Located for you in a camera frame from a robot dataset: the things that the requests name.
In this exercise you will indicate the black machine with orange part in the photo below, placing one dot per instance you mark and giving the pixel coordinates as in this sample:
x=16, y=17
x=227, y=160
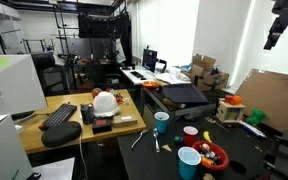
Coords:
x=287, y=156

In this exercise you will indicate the white desk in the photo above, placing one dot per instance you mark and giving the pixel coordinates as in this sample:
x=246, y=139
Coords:
x=135, y=78

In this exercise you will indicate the white and blue tube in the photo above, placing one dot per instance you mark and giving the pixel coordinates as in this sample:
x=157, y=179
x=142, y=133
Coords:
x=252, y=129

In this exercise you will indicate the wooden desk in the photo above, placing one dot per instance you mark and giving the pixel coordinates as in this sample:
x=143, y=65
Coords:
x=84, y=131

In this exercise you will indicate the green plush toy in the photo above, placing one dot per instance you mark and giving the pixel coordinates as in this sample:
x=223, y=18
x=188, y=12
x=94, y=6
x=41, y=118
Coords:
x=256, y=116

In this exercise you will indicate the teal plastic cup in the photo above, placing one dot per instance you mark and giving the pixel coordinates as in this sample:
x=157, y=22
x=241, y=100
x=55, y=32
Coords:
x=161, y=125

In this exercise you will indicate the dark office chair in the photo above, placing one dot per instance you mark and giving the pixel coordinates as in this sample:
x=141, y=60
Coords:
x=99, y=73

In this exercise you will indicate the printed cardboard box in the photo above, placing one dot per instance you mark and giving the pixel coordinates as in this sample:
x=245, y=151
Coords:
x=214, y=81

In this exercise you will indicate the red plastic cup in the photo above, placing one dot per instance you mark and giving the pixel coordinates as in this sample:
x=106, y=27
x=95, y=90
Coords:
x=189, y=137

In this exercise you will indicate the black mesh office chair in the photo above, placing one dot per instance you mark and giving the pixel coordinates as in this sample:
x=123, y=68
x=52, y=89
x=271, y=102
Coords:
x=52, y=78

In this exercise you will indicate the large light blue cup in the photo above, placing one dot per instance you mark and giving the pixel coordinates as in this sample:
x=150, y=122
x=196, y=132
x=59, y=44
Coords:
x=188, y=166

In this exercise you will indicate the black can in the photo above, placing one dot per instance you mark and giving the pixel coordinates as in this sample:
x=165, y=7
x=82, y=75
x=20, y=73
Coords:
x=87, y=114

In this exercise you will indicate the wooden shape sorter box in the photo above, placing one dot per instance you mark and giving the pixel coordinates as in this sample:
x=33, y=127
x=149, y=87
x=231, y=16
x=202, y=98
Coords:
x=230, y=113

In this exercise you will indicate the tan triangular wood piece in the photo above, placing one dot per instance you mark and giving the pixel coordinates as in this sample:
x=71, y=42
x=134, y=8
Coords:
x=166, y=147

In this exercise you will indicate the red plastic bowl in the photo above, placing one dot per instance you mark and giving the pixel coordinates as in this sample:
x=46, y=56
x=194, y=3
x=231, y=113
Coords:
x=222, y=163

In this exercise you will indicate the pink doll head toy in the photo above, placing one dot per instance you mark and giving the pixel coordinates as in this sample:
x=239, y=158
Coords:
x=205, y=147

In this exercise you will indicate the orange plate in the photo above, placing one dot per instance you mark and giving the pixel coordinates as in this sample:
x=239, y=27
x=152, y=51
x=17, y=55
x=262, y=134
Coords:
x=149, y=84

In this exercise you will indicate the yellow toy banana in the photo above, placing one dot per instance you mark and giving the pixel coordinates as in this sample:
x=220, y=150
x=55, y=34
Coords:
x=207, y=136

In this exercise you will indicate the small colourful desk toys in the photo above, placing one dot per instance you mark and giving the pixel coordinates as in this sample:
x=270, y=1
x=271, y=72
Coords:
x=120, y=97

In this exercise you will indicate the black cushion pad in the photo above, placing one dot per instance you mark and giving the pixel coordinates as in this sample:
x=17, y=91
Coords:
x=61, y=134

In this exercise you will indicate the silver fork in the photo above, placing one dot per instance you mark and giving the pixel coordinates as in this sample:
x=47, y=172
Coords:
x=138, y=138

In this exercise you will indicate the white monitor back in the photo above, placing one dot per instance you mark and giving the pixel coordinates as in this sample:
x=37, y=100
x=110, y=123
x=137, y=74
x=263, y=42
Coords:
x=17, y=86

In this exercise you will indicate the small black keyboard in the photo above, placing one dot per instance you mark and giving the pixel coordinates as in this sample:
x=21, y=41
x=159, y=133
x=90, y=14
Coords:
x=137, y=74

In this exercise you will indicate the open cardboard box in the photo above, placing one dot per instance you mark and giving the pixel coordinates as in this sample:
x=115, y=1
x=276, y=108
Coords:
x=202, y=65

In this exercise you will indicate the black computer monitor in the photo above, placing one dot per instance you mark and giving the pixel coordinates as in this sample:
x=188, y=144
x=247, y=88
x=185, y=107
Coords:
x=149, y=59

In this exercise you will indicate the black hanging curtain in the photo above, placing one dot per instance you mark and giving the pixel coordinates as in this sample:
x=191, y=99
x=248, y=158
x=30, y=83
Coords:
x=97, y=25

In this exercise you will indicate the red toy block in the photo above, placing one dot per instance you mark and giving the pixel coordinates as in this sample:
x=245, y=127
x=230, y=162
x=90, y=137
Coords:
x=228, y=98

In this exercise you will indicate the white dome helmet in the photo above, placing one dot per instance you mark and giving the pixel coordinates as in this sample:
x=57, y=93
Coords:
x=105, y=104

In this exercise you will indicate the black tripod camera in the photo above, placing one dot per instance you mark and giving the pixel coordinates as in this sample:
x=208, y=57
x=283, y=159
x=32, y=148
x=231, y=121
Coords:
x=69, y=60

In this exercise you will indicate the white papers pile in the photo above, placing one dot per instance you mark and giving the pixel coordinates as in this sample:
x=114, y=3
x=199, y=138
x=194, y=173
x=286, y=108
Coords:
x=172, y=76

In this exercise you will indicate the yellow brown brush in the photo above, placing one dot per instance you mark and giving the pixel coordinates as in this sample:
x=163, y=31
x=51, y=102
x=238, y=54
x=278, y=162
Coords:
x=174, y=104

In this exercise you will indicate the silver spoon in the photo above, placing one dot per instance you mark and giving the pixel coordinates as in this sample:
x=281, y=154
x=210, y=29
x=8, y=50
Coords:
x=156, y=140

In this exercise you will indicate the orange toy in bowl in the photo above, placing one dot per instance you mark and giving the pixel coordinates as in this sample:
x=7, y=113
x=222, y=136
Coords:
x=207, y=161

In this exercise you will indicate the black box with red label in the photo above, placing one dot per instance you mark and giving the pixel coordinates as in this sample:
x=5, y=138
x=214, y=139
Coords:
x=101, y=126

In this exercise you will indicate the large brown cardboard board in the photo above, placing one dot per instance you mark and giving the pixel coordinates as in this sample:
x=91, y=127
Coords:
x=277, y=96

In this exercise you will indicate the black keyboard with orange edge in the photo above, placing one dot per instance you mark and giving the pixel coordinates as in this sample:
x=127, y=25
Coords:
x=58, y=116

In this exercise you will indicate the white paper sheet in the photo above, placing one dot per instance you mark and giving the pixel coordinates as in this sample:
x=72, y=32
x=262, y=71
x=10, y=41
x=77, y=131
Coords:
x=57, y=170

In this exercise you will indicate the small brown cardboard box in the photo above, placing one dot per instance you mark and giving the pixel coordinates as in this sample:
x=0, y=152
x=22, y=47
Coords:
x=124, y=121

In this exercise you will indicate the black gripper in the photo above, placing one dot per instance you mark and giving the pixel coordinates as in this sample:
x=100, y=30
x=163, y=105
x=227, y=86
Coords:
x=282, y=21

